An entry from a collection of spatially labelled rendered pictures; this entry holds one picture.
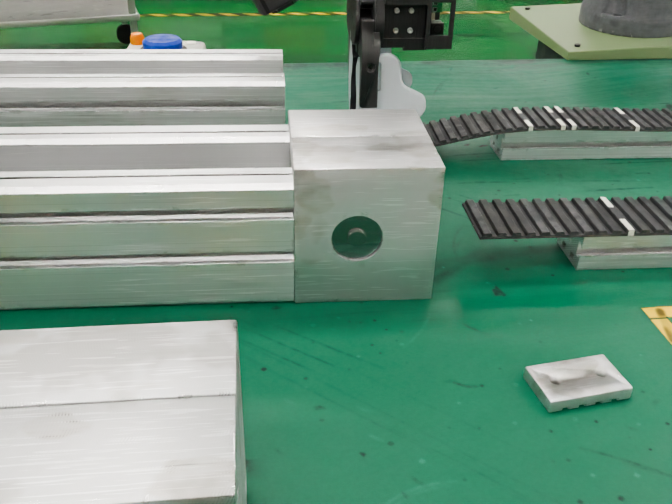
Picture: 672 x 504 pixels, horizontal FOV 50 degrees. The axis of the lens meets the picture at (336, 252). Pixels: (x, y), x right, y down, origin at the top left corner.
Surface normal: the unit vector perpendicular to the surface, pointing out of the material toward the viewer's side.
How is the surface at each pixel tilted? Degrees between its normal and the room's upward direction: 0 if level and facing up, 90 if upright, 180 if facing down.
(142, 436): 0
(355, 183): 90
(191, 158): 90
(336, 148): 0
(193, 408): 0
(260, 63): 90
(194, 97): 90
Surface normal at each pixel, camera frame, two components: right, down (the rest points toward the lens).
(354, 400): 0.03, -0.86
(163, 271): 0.08, 0.52
